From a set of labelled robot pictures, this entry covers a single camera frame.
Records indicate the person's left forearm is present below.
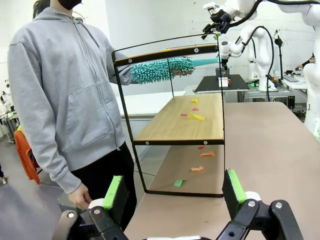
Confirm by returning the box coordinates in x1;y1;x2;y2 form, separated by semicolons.
109;56;138;86

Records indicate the background person's forearm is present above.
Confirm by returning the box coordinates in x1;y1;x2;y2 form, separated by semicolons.
296;53;316;72

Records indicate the black face mask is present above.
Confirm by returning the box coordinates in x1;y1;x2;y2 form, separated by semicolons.
58;0;83;11

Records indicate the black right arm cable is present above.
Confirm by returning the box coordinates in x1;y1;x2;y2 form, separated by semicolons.
228;0;320;28

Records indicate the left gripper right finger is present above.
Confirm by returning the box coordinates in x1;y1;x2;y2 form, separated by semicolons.
217;168;305;240

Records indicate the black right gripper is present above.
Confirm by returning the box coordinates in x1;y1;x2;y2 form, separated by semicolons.
201;9;231;41

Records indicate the black background robot cable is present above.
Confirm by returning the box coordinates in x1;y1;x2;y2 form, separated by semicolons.
251;24;276;102

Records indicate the white side table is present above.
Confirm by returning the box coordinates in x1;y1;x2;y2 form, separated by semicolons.
114;89;199;119

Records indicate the large yellow paper scrap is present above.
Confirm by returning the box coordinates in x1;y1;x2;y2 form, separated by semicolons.
187;113;206;122

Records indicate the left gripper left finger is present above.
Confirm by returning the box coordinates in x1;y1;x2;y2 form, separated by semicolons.
53;174;130;240

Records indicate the person's right hand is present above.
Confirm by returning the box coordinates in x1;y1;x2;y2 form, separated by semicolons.
67;182;93;211

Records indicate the person in grey hoodie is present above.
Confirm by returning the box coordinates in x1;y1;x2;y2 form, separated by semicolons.
7;0;141;232

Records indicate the teal microfiber duster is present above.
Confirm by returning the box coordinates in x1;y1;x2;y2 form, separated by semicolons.
129;56;222;86

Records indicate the two-tier wooden shelf black frame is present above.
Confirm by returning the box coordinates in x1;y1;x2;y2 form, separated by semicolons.
111;33;226;199

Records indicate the person's left hand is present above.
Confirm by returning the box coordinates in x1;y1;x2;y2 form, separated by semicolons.
171;67;195;77

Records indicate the black top background table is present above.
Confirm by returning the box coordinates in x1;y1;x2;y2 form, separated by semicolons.
194;74;251;94

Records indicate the person's right forearm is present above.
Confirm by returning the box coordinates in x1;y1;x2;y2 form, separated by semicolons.
32;139;86;195

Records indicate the black camera stand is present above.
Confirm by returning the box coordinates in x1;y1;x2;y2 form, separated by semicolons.
273;29;285;81

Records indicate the orange cloth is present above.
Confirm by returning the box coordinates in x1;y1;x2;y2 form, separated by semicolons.
13;129;42;185

